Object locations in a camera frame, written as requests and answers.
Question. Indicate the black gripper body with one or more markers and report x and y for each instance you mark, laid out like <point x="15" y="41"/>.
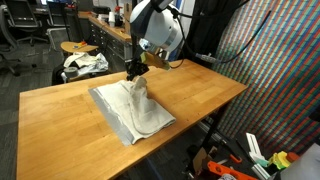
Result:
<point x="140" y="65"/>

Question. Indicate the white woven towel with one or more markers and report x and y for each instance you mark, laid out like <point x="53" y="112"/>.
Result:
<point x="150" y="116"/>

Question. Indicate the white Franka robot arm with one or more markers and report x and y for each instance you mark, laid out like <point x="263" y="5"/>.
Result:
<point x="160" y="30"/>

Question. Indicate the crumpled white cloth pile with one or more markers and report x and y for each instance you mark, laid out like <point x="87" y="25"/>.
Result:
<point x="88" y="61"/>

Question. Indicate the large cardboard box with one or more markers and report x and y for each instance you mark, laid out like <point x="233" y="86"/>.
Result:
<point x="126" y="16"/>

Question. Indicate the black bottle red top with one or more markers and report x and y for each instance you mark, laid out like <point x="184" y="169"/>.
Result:
<point x="118" y="18"/>

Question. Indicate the white paper cup stack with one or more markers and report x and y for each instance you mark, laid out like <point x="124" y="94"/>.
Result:
<point x="111" y="20"/>

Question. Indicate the small yellow red tool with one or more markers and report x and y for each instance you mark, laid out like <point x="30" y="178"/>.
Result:
<point x="80" y="44"/>

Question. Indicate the round wooden side table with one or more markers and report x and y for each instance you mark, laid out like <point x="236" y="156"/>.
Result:
<point x="75" y="47"/>

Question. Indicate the black equipment case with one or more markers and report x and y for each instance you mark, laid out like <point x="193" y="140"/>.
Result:
<point x="100" y="10"/>

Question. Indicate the black table leg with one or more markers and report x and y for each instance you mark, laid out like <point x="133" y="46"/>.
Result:
<point x="213" y="133"/>

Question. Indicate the small open cardboard box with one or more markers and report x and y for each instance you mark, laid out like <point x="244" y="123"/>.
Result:
<point x="201" y="160"/>

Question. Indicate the black tool board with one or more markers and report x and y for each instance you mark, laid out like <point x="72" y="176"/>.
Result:
<point x="233" y="146"/>

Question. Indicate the orange spirit level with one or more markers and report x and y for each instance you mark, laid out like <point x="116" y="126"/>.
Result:
<point x="223" y="170"/>

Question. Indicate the white aluminium extrusion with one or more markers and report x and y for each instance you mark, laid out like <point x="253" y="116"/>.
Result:
<point x="261" y="171"/>
<point x="254" y="145"/>

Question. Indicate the multicolour patterned backdrop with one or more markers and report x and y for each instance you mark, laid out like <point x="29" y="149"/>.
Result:
<point x="280" y="83"/>

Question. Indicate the yellow green plastic part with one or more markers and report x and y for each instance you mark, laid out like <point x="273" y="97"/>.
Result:
<point x="279" y="160"/>

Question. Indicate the orange red cap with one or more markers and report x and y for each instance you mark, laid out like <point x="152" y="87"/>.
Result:
<point x="292" y="157"/>

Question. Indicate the white plastic bucket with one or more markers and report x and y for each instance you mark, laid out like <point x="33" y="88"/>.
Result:
<point x="303" y="166"/>

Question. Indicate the grey duct tape roll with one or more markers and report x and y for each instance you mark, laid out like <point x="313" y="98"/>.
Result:
<point x="70" y="71"/>

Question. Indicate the silver metal rail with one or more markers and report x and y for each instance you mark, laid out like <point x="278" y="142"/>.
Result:
<point x="208" y="128"/>

